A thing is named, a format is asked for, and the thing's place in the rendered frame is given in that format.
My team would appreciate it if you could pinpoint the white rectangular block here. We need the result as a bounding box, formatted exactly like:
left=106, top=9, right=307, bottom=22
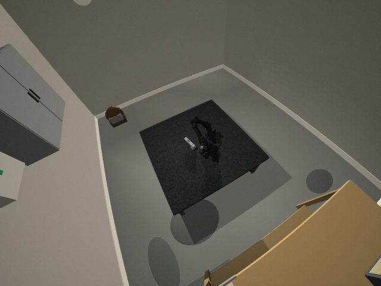
left=184, top=137, right=196, bottom=150

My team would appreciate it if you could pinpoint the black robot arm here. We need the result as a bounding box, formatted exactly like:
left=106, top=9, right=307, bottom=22
left=190, top=116, right=212, bottom=153

